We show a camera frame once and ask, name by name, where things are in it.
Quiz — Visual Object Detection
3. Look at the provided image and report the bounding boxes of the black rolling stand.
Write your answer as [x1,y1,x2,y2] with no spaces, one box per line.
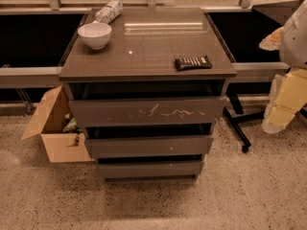
[223,0,307,154]

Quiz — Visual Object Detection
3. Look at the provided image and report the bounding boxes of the grey top drawer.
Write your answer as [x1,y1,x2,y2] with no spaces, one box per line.
[69,97,226,127]

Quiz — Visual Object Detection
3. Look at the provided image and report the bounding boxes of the white plastic snack bag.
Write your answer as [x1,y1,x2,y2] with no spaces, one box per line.
[95,0,123,24]

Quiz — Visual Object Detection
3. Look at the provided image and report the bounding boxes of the open cardboard box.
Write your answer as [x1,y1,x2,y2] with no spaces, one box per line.
[22,86,92,163]

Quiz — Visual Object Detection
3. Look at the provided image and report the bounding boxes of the dark chocolate bar wrapper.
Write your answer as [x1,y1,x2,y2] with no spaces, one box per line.
[175,56,212,71]

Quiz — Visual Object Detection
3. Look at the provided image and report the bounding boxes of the grey bottom drawer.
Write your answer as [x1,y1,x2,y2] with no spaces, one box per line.
[97,161,204,179]

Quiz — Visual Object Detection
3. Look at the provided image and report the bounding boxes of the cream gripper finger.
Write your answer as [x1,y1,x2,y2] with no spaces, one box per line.
[262,68,307,134]
[259,27,284,51]

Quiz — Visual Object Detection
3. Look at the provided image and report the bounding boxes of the white ceramic bowl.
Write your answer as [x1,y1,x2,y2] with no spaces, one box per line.
[78,23,112,50]

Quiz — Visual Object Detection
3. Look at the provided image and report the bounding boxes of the grey drawer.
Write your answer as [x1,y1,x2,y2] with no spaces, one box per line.
[97,161,204,179]
[69,97,226,127]
[85,135,213,159]

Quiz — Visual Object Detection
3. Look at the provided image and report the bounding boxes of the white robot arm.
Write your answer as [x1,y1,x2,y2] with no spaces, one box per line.
[259,1,307,133]

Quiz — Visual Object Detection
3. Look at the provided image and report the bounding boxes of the grey drawer cabinet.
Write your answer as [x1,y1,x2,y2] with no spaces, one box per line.
[59,7,236,181]

